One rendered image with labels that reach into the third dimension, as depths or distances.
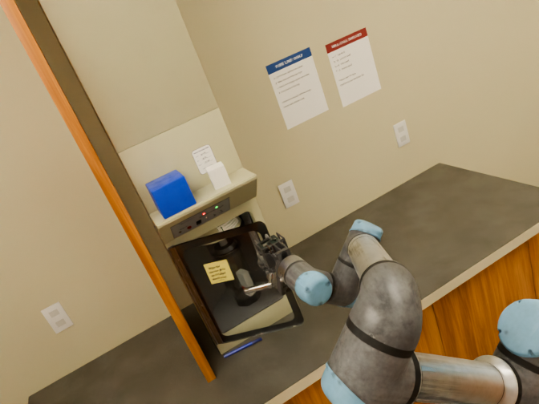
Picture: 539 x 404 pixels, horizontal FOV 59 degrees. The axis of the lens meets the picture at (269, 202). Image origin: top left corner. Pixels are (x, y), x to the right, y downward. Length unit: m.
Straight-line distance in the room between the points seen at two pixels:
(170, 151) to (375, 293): 0.83
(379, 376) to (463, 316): 1.08
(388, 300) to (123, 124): 0.90
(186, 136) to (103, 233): 0.64
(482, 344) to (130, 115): 1.47
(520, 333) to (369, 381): 0.41
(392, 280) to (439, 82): 1.74
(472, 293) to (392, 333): 1.08
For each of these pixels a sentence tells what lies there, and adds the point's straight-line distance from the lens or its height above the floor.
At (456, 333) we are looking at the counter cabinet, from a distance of 1.86.
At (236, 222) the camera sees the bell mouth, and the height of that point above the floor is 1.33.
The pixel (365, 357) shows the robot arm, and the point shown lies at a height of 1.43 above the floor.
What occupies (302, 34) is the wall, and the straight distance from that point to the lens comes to 2.03.
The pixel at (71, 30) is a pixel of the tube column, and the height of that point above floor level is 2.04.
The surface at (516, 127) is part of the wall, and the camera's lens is 2.88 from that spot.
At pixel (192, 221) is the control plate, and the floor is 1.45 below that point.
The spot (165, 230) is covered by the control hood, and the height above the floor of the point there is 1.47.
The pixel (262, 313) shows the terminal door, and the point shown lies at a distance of 1.56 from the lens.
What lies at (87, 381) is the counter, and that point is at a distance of 1.99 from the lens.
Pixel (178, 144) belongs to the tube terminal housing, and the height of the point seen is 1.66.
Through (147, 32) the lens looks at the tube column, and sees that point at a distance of 1.39.
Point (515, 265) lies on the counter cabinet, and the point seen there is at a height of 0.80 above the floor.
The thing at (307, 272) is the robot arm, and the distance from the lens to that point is 1.11.
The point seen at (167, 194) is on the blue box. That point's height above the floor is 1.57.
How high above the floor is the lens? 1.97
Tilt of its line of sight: 23 degrees down
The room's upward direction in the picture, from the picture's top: 21 degrees counter-clockwise
